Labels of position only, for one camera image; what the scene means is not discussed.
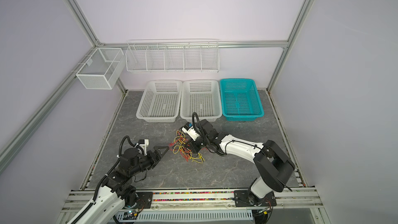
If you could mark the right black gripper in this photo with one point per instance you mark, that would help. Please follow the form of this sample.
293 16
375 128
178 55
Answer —
193 146

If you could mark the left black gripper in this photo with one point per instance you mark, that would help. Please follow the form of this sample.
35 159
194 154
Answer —
154 160

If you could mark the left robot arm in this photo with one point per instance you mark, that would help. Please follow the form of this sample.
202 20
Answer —
115 191

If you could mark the middle white plastic basket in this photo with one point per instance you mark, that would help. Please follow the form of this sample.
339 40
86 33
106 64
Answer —
202 97

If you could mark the white plastic basket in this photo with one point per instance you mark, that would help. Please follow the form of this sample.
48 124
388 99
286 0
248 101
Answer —
202 97
160 101

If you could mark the teal plastic basket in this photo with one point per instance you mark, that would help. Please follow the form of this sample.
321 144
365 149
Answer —
240 100

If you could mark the left white plastic basket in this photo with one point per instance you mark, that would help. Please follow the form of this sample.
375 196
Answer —
160 101

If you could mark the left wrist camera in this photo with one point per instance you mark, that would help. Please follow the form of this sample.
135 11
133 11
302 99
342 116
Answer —
143 145

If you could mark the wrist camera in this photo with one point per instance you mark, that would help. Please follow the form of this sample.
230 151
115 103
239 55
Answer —
189 130
143 145

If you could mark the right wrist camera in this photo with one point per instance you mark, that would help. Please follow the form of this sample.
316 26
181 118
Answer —
189 130

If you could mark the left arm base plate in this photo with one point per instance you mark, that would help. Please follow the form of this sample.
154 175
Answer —
140 200

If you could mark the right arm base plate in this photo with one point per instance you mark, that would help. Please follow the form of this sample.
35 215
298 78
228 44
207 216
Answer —
245 198

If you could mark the white slotted cable duct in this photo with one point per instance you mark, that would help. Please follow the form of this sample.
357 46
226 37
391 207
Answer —
184 216

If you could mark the long white wire rack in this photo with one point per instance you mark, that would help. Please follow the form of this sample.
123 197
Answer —
172 55

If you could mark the white mesh wall box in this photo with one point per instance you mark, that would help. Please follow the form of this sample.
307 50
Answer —
102 69

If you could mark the front aluminium rail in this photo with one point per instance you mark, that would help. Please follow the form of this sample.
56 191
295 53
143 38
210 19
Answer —
223 199

